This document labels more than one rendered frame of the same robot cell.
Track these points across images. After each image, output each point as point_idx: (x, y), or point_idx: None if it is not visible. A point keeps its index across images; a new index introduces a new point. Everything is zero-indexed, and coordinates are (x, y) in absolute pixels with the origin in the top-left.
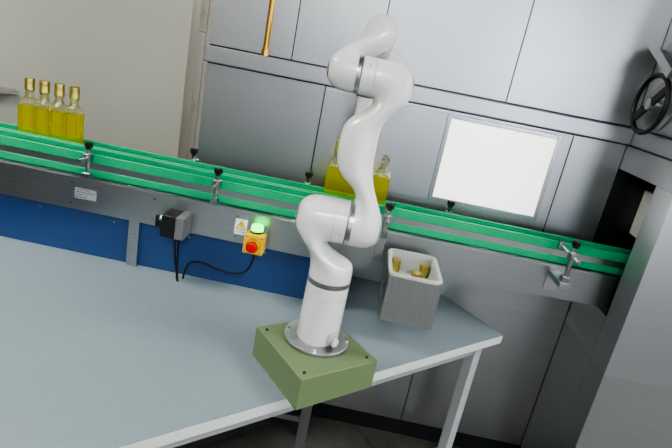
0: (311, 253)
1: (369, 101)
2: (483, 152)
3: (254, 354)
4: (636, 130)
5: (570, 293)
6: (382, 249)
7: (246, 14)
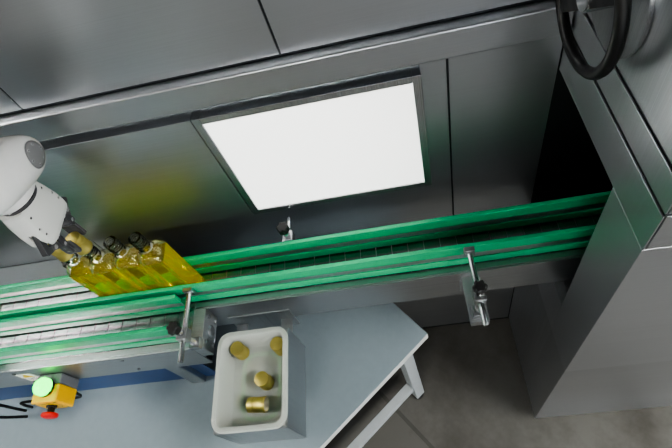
0: None
1: (21, 220)
2: (292, 143)
3: None
4: (566, 50)
5: (504, 283)
6: (208, 351)
7: None
